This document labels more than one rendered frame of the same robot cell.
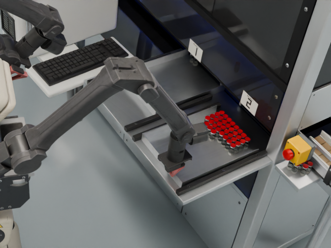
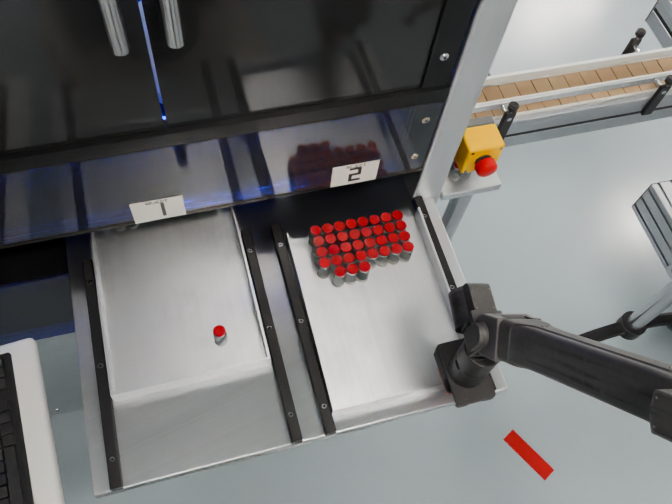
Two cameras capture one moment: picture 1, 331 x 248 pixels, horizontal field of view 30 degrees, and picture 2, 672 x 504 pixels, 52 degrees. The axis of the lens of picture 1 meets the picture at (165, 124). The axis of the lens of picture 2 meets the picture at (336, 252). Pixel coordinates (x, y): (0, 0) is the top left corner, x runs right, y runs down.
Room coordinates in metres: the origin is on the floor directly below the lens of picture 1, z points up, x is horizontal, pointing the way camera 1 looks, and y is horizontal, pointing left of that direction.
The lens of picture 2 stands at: (1.52, 0.38, 2.01)
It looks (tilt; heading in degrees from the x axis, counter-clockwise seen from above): 62 degrees down; 286
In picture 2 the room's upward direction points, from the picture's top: 10 degrees clockwise
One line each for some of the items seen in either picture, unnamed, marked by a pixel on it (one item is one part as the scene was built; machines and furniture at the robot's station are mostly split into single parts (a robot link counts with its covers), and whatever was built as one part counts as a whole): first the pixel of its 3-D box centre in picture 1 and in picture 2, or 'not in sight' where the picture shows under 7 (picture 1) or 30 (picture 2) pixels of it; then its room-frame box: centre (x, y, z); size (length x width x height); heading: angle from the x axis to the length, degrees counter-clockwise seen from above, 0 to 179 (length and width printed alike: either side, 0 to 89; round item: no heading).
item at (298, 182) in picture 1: (300, 171); (459, 164); (1.55, -0.52, 0.87); 0.14 x 0.13 x 0.02; 130
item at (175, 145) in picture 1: (179, 139); (478, 349); (1.41, -0.05, 1.08); 0.07 x 0.06 x 0.07; 122
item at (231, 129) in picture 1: (228, 131); (359, 238); (1.66, -0.24, 0.90); 0.18 x 0.02 x 0.05; 40
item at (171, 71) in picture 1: (173, 80); (176, 288); (1.91, 0.00, 0.90); 0.34 x 0.26 x 0.04; 130
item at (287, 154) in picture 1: (288, 154); (485, 165); (1.51, -0.44, 0.99); 0.04 x 0.04 x 0.04; 40
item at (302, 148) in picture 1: (298, 149); (476, 145); (1.53, -0.47, 1.00); 0.08 x 0.07 x 0.07; 130
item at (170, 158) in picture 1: (175, 152); (469, 366); (1.40, -0.05, 1.02); 0.10 x 0.07 x 0.07; 130
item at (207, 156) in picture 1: (199, 144); (378, 304); (1.58, -0.14, 0.90); 0.34 x 0.26 x 0.04; 130
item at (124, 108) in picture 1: (182, 116); (279, 309); (1.73, -0.06, 0.87); 0.70 x 0.48 x 0.02; 40
